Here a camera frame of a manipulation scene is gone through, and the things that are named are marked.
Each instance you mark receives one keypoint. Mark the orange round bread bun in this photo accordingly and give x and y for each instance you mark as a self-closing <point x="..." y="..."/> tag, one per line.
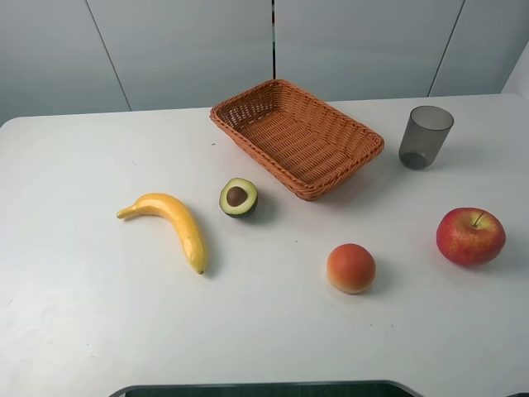
<point x="351" y="269"/>

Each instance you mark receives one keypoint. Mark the yellow banana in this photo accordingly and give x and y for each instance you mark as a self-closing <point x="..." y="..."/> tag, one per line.
<point x="184" y="223"/>

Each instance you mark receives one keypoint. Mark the halved avocado with pit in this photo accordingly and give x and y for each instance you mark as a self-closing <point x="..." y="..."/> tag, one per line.
<point x="238" y="198"/>

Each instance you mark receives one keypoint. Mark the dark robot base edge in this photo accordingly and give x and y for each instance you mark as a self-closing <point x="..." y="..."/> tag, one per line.
<point x="369" y="388"/>

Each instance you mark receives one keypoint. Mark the orange wicker basket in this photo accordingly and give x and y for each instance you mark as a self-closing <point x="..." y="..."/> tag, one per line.
<point x="309" y="146"/>

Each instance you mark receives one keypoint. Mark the grey translucent plastic cup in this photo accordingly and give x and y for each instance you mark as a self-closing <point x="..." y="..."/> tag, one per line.
<point x="426" y="131"/>

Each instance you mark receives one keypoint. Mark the red apple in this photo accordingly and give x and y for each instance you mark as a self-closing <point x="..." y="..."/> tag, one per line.
<point x="470" y="237"/>

